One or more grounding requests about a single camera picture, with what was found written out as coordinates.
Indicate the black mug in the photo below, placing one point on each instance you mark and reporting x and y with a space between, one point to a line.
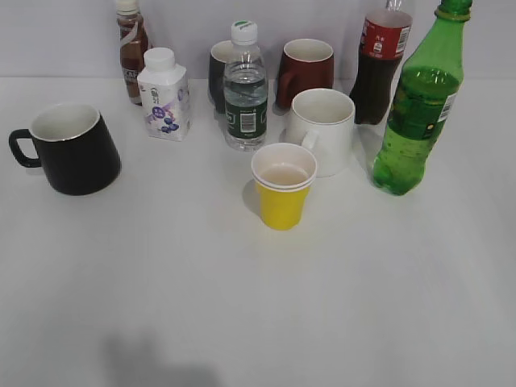
72 144

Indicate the green soda bottle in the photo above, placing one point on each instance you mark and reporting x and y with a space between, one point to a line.
429 82

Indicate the white mug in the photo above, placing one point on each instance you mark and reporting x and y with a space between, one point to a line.
321 120

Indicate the dark red mug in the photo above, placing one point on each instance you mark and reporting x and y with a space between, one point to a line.
305 64

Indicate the dark grey mug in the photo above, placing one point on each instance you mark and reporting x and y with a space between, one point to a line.
219 56

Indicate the yellow paper cup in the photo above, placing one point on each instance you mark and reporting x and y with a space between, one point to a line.
283 174

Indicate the clear water bottle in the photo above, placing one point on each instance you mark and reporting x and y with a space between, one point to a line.
245 89

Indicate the white blueberry yogurt carton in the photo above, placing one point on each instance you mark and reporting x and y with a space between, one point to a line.
164 91

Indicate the brown coffee drink bottle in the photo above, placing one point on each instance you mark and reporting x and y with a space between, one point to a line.
134 42

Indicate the cola bottle red label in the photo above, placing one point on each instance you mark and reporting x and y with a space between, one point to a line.
382 45

